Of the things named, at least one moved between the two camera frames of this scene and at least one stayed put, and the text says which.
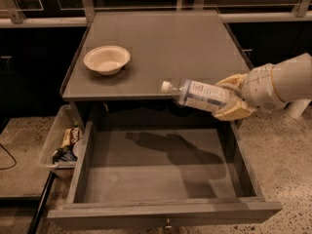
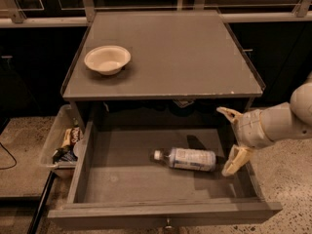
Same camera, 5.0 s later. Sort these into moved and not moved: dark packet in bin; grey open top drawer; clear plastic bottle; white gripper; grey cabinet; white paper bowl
Moved: white gripper; clear plastic bottle
Not moved: grey open top drawer; dark packet in bin; grey cabinet; white paper bowl
